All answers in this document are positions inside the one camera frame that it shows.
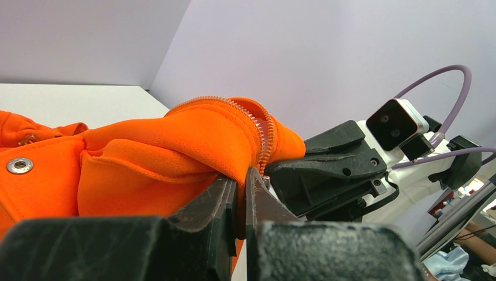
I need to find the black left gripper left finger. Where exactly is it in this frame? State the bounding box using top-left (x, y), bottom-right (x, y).
top-left (1, 176), bottom-right (237, 280)

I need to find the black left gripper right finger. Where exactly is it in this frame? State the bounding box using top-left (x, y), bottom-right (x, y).
top-left (246, 168), bottom-right (426, 280)

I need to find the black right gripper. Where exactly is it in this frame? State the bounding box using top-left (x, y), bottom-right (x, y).
top-left (264, 119), bottom-right (446, 224)

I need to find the orange zip-up jacket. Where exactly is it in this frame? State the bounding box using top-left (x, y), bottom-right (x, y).
top-left (0, 95), bottom-right (307, 272)

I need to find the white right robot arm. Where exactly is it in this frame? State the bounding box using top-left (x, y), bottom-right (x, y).
top-left (265, 121), bottom-right (483, 223)

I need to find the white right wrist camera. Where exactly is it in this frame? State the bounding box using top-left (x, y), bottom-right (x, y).
top-left (366, 98), bottom-right (429, 151)

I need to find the aluminium table frame rail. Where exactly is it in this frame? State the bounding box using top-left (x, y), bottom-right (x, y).
top-left (416, 175), bottom-right (495, 261)

